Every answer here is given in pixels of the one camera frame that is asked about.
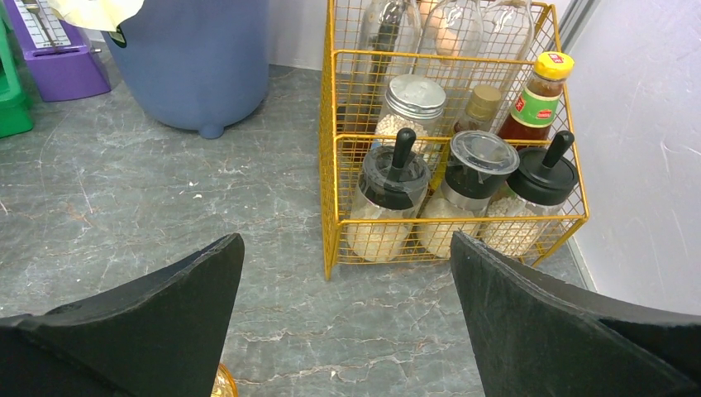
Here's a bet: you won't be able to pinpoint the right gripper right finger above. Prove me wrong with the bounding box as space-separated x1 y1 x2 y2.
451 232 700 396

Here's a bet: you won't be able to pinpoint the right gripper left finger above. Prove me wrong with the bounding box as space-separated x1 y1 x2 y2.
1 233 245 396

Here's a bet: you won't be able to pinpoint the spice jar black lid beans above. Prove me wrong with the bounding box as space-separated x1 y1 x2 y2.
481 131 579 256

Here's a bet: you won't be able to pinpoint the spice jar black lid powder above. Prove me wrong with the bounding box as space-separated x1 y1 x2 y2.
346 127 431 262

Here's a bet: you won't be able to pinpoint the red sauce bottle yellow cap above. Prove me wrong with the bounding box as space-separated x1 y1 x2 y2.
497 51 575 141

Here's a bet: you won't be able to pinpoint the small yellow oil bottle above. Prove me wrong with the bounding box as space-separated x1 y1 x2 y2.
453 84 502 133

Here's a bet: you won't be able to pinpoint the white blue canister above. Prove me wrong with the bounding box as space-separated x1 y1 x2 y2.
371 74 446 160

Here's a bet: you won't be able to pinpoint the glass oil bottle amber residue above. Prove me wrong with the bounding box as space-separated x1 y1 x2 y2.
477 0 535 94

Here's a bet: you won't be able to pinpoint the clear glass oil bottle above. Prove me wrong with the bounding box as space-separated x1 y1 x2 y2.
412 0 483 112

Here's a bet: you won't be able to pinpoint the glass oil bottle dark liquid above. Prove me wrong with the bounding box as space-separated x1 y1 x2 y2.
340 0 421 133

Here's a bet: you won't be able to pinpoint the amber glass cup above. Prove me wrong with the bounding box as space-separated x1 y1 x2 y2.
211 362 239 397

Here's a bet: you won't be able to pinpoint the blue trash bin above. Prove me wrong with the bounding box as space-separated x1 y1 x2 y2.
103 0 269 139

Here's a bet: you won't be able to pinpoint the purple metronome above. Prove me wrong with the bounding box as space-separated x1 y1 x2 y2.
2 0 112 102

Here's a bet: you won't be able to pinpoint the yellow wire basket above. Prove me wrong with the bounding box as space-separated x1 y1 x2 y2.
319 1 589 274

